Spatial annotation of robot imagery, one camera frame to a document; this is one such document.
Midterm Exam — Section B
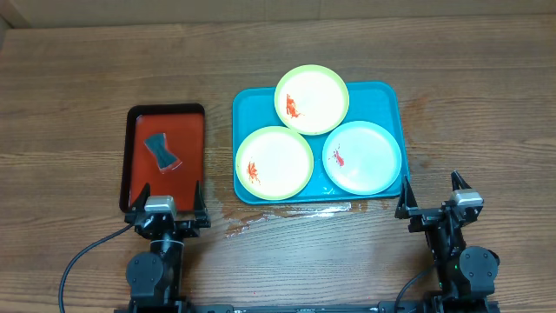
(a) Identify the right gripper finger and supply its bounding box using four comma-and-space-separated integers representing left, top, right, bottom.
451, 170, 471, 191
396, 176, 418, 210

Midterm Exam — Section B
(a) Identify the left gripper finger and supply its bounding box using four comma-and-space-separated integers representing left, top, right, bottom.
130, 183, 150, 212
193, 181, 207, 214

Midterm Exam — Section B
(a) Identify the dark grey sponge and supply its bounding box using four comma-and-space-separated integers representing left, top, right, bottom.
144, 133, 182, 173

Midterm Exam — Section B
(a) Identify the light blue plate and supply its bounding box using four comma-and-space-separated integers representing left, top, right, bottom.
322, 121, 402, 196

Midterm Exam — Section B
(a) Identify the green-rimmed plate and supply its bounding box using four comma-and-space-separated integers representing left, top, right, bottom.
235, 126, 314, 201
274, 64, 349, 136

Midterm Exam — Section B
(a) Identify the green-rimmed plate top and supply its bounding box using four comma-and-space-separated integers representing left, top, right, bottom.
274, 64, 349, 136

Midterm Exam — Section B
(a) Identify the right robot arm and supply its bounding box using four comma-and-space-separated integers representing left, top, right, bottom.
394, 170, 500, 312

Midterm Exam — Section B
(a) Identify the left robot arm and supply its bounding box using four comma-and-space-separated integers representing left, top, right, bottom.
124, 183, 211, 312

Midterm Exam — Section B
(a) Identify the red black-rimmed tray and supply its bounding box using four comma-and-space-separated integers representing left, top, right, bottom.
119, 103, 205, 212

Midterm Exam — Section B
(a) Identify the teal plastic tray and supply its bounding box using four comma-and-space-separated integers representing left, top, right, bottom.
232, 81, 411, 203

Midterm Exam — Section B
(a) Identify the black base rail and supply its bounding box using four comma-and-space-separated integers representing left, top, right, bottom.
113, 300, 500, 313

